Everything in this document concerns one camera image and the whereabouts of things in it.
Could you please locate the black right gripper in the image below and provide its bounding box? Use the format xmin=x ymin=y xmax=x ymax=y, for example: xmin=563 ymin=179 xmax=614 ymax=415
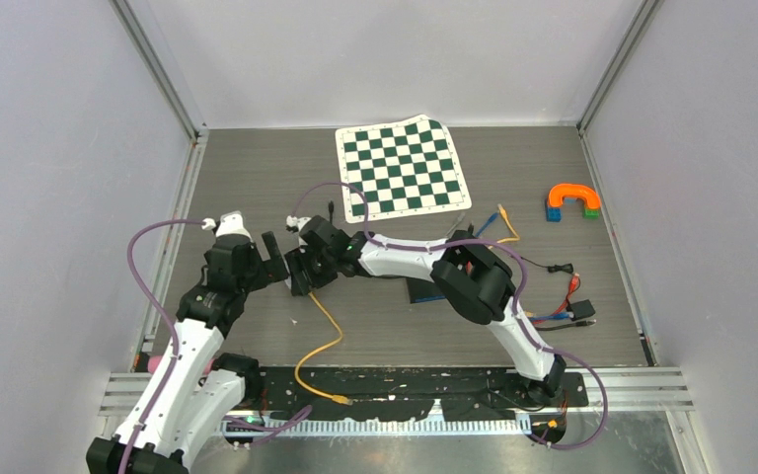
xmin=285 ymin=246 xmax=339 ymax=299

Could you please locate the black network switch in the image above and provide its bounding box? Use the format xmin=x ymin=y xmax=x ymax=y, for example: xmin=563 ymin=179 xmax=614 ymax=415
xmin=406 ymin=278 xmax=445 ymax=304

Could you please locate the short yellow cable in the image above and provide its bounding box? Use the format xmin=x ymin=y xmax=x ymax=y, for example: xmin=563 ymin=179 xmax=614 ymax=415
xmin=293 ymin=291 xmax=354 ymax=407

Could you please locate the black ethernet cable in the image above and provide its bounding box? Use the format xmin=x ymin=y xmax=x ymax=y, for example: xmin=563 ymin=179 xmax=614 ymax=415
xmin=532 ymin=319 xmax=597 ymax=333

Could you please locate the blue ethernet cable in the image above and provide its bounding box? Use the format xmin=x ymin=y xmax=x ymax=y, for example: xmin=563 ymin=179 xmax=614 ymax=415
xmin=473 ymin=211 xmax=573 ymax=325

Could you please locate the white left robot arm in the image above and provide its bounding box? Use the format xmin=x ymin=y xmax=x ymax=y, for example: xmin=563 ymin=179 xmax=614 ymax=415
xmin=86 ymin=231 xmax=288 ymax=473

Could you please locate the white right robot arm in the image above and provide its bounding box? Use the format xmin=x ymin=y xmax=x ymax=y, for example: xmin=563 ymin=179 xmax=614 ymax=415
xmin=284 ymin=215 xmax=567 ymax=406

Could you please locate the green white chessboard mat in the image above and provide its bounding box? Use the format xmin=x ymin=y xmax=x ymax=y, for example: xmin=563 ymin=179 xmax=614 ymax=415
xmin=335 ymin=115 xmax=472 ymax=223

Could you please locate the pink marker pen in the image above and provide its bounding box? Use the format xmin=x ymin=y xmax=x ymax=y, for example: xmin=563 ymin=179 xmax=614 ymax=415
xmin=147 ymin=355 xmax=214 ymax=375

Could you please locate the blue toy block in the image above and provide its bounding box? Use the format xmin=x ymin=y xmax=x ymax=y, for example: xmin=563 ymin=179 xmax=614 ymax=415
xmin=545 ymin=199 xmax=563 ymax=222

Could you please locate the black power adapter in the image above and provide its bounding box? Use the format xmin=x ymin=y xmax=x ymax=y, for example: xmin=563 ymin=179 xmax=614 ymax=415
xmin=567 ymin=299 xmax=596 ymax=321

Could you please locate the green toy block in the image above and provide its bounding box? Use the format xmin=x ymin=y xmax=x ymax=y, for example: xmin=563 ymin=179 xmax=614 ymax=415
xmin=582 ymin=207 xmax=600 ymax=219

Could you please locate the orange arch toy block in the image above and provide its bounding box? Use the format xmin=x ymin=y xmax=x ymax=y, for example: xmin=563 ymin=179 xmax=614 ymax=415
xmin=546 ymin=183 xmax=602 ymax=210

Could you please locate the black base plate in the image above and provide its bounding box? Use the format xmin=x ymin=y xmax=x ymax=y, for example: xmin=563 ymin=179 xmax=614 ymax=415
xmin=236 ymin=366 xmax=588 ymax=422

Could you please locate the black power cord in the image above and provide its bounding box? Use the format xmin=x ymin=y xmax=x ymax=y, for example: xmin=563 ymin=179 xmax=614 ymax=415
xmin=516 ymin=253 xmax=575 ymax=277

